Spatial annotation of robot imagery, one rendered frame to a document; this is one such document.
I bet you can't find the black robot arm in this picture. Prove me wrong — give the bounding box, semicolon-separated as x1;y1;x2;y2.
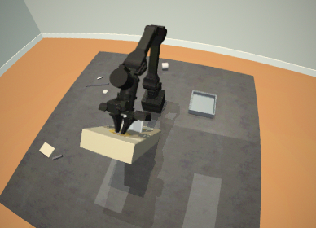
107;25;167;115

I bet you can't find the small white cylinder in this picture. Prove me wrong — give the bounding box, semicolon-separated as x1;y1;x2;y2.
162;63;169;69

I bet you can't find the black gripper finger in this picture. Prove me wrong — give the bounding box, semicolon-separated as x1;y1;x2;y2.
121;117;137;134
109;113;124;133

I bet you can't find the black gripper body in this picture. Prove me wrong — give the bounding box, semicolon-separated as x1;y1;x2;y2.
99;90;151;121

